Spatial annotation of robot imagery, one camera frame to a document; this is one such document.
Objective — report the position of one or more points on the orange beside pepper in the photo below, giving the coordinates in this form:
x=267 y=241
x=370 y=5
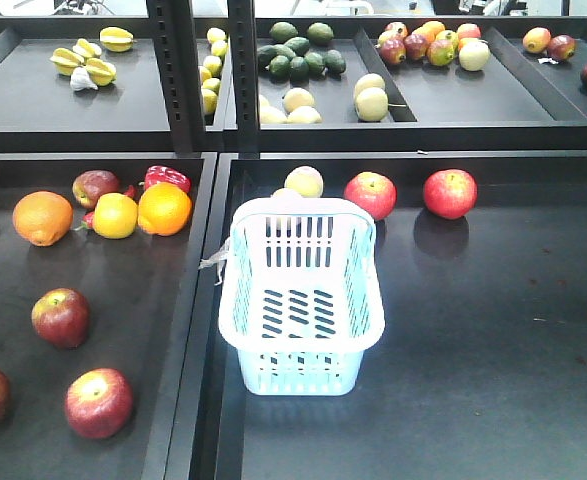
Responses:
x=163 y=209

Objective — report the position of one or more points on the red bell pepper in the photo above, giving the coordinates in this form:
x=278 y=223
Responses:
x=157 y=174

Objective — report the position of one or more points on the white garlic bulb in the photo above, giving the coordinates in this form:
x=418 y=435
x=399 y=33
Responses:
x=81 y=80

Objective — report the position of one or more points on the red apple front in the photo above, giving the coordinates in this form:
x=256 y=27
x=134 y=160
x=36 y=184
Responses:
x=61 y=317

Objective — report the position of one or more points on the orange with navel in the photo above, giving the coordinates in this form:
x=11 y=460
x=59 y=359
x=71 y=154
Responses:
x=42 y=217

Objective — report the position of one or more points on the light blue plastic basket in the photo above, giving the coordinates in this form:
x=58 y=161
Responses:
x=300 y=299

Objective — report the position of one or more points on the pale peach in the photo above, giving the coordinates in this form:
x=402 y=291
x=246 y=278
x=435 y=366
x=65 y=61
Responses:
x=305 y=180
x=286 y=193

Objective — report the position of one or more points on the red chili pepper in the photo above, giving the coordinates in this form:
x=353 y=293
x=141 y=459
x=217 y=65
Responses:
x=87 y=220

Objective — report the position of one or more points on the yellow apple by orange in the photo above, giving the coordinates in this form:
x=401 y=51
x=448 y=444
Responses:
x=115 y=216

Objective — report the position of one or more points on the red apple lower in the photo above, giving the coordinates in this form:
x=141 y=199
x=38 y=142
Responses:
x=99 y=403

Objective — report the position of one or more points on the red apple far right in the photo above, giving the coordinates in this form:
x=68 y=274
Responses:
x=450 y=193

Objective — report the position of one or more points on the red yellow apple back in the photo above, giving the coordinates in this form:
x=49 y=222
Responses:
x=89 y=186

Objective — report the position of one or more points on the red apple middle right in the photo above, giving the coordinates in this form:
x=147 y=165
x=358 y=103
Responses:
x=373 y=192

